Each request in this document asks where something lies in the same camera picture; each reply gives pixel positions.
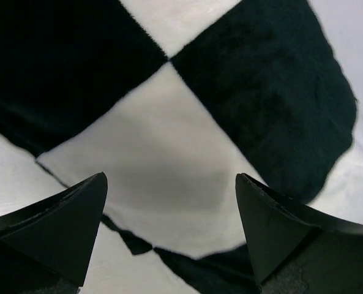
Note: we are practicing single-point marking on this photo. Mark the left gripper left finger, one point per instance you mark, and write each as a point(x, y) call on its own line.
point(50, 243)

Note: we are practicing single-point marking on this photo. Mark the black white checkered pillowcase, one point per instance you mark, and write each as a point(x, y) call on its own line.
point(171, 100)

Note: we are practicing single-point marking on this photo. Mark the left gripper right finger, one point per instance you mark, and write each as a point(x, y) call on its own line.
point(293, 244)

